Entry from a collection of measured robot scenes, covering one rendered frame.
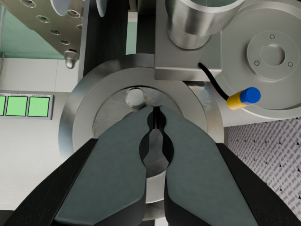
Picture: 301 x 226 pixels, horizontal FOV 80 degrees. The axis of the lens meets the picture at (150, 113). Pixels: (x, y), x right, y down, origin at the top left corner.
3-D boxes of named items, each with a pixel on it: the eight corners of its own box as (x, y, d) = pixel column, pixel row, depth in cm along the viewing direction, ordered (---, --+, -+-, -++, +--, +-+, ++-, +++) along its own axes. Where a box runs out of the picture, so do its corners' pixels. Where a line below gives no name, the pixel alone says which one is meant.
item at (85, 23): (96, -83, 20) (82, 83, 17) (126, 36, 43) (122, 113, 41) (92, -83, 20) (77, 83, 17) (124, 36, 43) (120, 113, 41)
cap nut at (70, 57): (75, 50, 49) (73, 66, 49) (80, 56, 53) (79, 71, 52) (62, 50, 49) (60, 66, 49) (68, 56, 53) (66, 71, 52)
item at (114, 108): (88, 181, 14) (92, 84, 15) (96, 176, 16) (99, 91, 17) (188, 181, 14) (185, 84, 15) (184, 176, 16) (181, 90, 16)
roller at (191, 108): (207, 67, 16) (209, 206, 14) (173, 110, 42) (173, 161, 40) (77, 64, 16) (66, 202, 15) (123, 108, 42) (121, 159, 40)
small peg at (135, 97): (148, 89, 12) (144, 110, 11) (149, 97, 14) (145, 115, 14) (127, 84, 12) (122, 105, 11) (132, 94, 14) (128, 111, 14)
